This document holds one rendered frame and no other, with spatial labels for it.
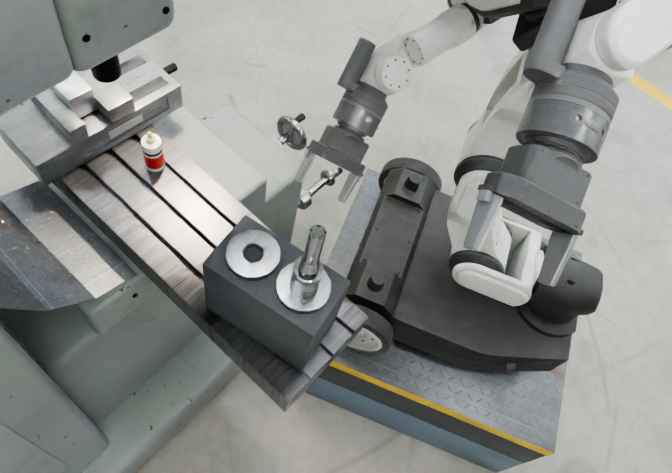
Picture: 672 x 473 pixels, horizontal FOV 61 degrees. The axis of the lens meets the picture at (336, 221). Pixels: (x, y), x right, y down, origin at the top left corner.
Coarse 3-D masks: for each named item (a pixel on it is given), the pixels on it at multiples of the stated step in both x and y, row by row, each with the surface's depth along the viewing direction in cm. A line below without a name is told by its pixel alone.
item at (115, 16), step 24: (72, 0) 70; (96, 0) 73; (120, 0) 76; (144, 0) 79; (168, 0) 83; (72, 24) 73; (96, 24) 76; (120, 24) 79; (144, 24) 82; (168, 24) 86; (72, 48) 76; (96, 48) 78; (120, 48) 82
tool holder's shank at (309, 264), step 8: (312, 232) 78; (320, 232) 78; (312, 240) 78; (320, 240) 77; (312, 248) 79; (320, 248) 80; (304, 256) 83; (312, 256) 82; (304, 264) 84; (312, 264) 84; (304, 272) 85; (312, 272) 85
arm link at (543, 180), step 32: (544, 96) 60; (544, 128) 58; (576, 128) 57; (608, 128) 60; (512, 160) 60; (544, 160) 58; (576, 160) 59; (512, 192) 57; (544, 192) 58; (576, 192) 60; (544, 224) 63; (576, 224) 60
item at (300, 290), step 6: (294, 282) 88; (318, 282) 88; (294, 288) 90; (300, 288) 88; (306, 288) 88; (312, 288) 89; (294, 294) 91; (300, 294) 90; (306, 294) 90; (312, 294) 91
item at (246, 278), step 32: (256, 224) 98; (224, 256) 94; (256, 256) 95; (288, 256) 96; (224, 288) 96; (256, 288) 92; (288, 288) 92; (320, 288) 93; (256, 320) 98; (288, 320) 91; (320, 320) 91; (288, 352) 102
